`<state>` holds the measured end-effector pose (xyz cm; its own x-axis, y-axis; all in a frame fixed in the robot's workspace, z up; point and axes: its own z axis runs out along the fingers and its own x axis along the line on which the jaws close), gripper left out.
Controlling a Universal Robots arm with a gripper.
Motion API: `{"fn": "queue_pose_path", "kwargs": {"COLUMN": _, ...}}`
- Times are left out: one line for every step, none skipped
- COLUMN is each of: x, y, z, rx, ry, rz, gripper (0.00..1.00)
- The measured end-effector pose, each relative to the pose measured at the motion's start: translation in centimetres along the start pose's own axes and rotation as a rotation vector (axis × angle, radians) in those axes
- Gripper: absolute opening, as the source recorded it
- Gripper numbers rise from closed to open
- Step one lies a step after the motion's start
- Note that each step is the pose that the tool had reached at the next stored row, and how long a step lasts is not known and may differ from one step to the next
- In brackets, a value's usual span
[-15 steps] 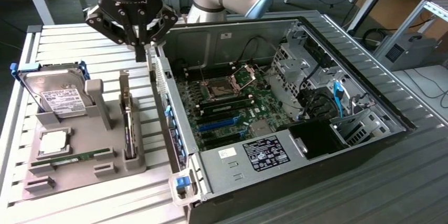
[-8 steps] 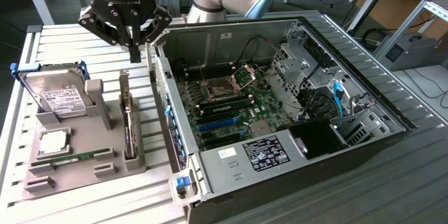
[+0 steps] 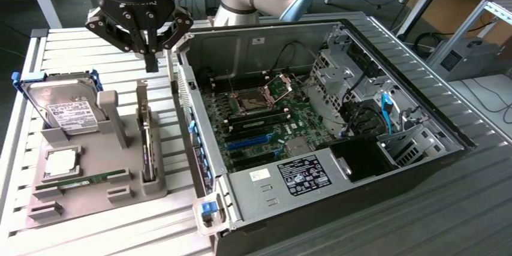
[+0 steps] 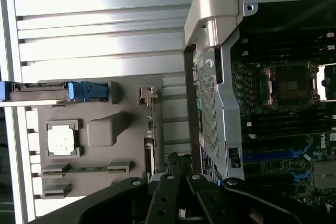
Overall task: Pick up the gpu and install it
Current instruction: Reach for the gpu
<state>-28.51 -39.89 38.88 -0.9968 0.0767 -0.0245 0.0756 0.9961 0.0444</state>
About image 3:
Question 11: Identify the NVIDIA graphics card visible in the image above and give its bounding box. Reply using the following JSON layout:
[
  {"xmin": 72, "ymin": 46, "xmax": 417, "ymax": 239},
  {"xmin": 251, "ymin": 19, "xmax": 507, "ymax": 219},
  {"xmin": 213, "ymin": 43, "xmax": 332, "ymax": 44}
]
[{"xmin": 135, "ymin": 79, "xmax": 159, "ymax": 183}]

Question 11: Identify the thin metal locking lever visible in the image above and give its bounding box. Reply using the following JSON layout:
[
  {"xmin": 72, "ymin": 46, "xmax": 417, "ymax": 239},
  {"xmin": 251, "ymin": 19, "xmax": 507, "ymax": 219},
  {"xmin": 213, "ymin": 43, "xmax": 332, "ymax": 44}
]
[{"xmin": 225, "ymin": 69, "xmax": 237, "ymax": 97}]

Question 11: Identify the hard disk with blue caddy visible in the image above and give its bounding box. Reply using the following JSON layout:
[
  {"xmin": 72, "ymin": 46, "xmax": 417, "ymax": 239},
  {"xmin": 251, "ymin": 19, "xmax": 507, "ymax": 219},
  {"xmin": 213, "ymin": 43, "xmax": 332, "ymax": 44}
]
[{"xmin": 11, "ymin": 69, "xmax": 109, "ymax": 135}]

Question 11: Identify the CPU socket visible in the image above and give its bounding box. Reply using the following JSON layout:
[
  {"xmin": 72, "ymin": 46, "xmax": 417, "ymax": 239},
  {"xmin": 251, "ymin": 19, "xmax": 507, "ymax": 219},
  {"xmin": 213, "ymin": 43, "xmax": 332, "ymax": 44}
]
[{"xmin": 233, "ymin": 89, "xmax": 273, "ymax": 116}]

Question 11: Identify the metal socket cover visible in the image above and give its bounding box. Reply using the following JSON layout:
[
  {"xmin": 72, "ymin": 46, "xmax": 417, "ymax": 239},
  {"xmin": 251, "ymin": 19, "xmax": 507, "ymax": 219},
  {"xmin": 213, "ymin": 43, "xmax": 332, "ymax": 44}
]
[{"xmin": 259, "ymin": 74, "xmax": 295, "ymax": 104}]

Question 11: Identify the black labelled RAM stick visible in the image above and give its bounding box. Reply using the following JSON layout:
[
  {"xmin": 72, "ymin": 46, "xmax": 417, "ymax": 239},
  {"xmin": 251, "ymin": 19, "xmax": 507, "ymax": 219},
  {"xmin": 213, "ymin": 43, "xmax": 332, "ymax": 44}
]
[{"xmin": 223, "ymin": 112, "xmax": 291, "ymax": 132}]

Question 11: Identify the grey plastic parts rack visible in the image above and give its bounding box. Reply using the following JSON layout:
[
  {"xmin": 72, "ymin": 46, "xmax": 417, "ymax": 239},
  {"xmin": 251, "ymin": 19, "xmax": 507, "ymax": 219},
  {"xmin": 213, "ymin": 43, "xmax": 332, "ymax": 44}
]
[{"xmin": 24, "ymin": 89, "xmax": 167, "ymax": 227}]

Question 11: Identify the metal drive cage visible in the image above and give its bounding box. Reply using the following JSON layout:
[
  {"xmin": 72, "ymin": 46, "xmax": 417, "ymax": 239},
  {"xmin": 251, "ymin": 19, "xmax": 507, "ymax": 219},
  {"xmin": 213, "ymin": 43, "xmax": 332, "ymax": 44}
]
[{"xmin": 309, "ymin": 23, "xmax": 387, "ymax": 116}]

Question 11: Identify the green motherboard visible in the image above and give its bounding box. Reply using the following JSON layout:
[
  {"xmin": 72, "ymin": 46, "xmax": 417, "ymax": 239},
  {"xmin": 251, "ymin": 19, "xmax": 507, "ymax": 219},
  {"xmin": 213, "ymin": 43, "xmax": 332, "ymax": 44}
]
[{"xmin": 199, "ymin": 70, "xmax": 341, "ymax": 173}]

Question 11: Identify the silver CPU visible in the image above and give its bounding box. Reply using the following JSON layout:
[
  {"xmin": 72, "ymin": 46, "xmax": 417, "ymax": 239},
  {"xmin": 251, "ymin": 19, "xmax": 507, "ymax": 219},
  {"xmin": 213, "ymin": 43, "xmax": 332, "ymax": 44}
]
[{"xmin": 43, "ymin": 150, "xmax": 79, "ymax": 177}]

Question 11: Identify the black expansion slot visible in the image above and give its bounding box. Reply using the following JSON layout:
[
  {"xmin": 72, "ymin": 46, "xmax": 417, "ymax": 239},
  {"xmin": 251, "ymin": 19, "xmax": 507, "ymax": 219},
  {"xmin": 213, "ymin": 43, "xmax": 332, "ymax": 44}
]
[
  {"xmin": 231, "ymin": 155, "xmax": 279, "ymax": 170},
  {"xmin": 229, "ymin": 149, "xmax": 277, "ymax": 164}
]

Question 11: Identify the green RAM stick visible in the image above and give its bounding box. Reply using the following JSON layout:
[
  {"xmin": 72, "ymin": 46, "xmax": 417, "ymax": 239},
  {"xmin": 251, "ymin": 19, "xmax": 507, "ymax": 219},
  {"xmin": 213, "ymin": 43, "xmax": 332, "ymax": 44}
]
[{"xmin": 35, "ymin": 169, "xmax": 125, "ymax": 192}]

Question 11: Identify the silver chipset heatsink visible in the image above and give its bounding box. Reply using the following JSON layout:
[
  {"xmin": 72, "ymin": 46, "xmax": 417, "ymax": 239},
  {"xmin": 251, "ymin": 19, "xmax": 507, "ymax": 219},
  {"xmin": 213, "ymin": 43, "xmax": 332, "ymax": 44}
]
[{"xmin": 285, "ymin": 137, "xmax": 315, "ymax": 156}]

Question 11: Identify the blue case latch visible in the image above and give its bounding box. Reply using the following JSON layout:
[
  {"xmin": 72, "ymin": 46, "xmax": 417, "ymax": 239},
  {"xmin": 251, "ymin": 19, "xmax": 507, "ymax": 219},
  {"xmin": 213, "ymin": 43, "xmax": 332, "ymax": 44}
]
[{"xmin": 199, "ymin": 201, "xmax": 219, "ymax": 218}]

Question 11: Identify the grey power supply unit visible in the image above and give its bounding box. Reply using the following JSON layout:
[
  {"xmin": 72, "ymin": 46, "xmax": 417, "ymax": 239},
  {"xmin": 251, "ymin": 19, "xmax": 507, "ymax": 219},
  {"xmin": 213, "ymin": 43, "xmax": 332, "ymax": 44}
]
[{"xmin": 217, "ymin": 147, "xmax": 359, "ymax": 224}]

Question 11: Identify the metal disk bay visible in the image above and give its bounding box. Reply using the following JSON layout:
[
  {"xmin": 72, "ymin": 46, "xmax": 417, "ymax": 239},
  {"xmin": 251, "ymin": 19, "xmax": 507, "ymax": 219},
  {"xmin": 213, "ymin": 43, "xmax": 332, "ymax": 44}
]
[{"xmin": 375, "ymin": 124, "xmax": 443, "ymax": 169}]

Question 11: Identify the grey machine box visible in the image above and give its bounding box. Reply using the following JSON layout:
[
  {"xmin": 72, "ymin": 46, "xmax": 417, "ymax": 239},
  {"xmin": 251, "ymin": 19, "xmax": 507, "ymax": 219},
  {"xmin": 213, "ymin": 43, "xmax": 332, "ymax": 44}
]
[{"xmin": 439, "ymin": 36, "xmax": 512, "ymax": 82}]

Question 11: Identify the open black PC case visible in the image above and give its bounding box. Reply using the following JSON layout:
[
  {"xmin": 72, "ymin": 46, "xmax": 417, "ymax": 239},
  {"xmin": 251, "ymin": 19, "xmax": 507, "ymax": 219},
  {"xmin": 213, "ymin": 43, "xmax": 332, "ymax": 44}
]
[{"xmin": 164, "ymin": 17, "xmax": 479, "ymax": 256}]

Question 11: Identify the black looped wire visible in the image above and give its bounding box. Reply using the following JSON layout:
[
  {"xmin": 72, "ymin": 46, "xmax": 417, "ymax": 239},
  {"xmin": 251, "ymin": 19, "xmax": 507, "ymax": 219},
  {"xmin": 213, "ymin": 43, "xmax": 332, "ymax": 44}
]
[{"xmin": 275, "ymin": 41, "xmax": 317, "ymax": 74}]

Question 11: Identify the black wire bundle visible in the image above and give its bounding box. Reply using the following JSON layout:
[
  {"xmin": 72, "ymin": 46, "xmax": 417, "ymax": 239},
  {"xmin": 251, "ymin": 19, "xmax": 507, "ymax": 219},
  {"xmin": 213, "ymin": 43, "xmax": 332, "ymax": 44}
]
[{"xmin": 339, "ymin": 100, "xmax": 387, "ymax": 137}]

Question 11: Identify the blue wire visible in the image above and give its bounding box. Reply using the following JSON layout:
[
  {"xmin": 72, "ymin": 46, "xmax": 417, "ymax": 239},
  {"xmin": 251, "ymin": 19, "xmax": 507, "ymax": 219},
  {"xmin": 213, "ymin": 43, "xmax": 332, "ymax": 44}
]
[{"xmin": 381, "ymin": 92, "xmax": 397, "ymax": 135}]

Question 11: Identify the coiled black floor cable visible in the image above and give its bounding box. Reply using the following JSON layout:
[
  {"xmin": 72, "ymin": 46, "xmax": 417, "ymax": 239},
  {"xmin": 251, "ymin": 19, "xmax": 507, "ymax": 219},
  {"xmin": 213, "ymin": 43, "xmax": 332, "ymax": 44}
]
[{"xmin": 413, "ymin": 32, "xmax": 445, "ymax": 56}]

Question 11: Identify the black plastic air duct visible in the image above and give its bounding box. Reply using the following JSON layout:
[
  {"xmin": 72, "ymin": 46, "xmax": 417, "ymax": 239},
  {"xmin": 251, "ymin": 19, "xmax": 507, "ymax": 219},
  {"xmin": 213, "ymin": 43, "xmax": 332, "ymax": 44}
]
[{"xmin": 327, "ymin": 135, "xmax": 399, "ymax": 183}]

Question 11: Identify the aluminium profile frame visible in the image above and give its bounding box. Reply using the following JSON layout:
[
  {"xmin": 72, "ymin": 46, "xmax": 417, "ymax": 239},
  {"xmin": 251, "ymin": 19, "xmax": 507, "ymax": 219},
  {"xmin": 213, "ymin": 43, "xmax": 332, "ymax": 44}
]
[{"xmin": 425, "ymin": 0, "xmax": 512, "ymax": 70}]

